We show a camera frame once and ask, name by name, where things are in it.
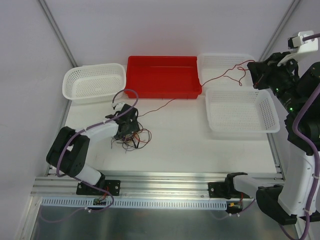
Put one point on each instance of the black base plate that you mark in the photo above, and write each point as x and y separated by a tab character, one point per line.
221	190
112	186

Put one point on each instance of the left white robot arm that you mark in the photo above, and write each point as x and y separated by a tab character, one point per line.
68	152

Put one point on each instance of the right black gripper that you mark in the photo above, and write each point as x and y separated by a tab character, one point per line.
258	75

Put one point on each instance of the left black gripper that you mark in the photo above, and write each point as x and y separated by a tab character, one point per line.
133	125

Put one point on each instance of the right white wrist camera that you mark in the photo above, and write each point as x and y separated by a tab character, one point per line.
302	44

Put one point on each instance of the aluminium mounting rail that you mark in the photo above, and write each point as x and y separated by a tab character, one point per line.
136	185

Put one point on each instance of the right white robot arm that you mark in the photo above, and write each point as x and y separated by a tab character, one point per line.
300	97

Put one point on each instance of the white near rectangular basket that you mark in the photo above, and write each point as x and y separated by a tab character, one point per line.
241	111

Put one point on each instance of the left aluminium frame post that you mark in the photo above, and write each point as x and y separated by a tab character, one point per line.
57	32

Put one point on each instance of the white far rectangular basket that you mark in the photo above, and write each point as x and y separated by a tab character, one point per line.
224	69

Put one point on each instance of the red plastic bin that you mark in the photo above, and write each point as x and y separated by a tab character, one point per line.
163	77

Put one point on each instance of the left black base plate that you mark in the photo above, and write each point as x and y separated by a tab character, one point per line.
112	186

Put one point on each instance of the right aluminium frame post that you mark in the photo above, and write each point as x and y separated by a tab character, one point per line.
292	8

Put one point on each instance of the white rectangular basket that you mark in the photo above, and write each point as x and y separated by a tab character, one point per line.
224	69
241	111

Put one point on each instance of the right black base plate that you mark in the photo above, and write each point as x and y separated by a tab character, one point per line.
221	190

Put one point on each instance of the aluminium frame post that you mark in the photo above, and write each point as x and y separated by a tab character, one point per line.
292	8
57	32

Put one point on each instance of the white slotted cable duct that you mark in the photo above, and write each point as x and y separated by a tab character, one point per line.
132	203

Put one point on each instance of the white oval perforated basket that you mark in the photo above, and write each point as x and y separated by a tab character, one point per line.
93	83

